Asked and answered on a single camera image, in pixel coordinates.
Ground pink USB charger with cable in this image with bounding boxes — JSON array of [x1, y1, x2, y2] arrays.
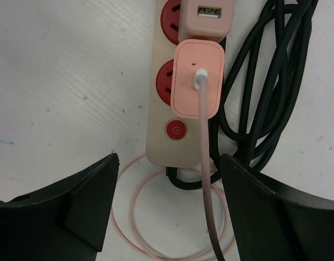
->
[[171, 39, 225, 119]]

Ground thin pink USB cable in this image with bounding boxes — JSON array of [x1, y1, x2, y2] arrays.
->
[[111, 67, 237, 261]]

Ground black power cord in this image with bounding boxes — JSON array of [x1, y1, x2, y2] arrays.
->
[[165, 0, 319, 191]]

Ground beige power strip red sockets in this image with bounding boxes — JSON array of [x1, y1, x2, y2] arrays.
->
[[146, 1, 204, 168]]

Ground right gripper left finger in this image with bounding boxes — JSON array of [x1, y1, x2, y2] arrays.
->
[[0, 153, 119, 260]]

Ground pink USB adapter plug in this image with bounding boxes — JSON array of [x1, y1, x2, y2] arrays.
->
[[178, 0, 235, 43]]

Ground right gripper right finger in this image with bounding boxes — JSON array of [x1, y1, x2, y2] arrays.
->
[[220, 154, 334, 260]]

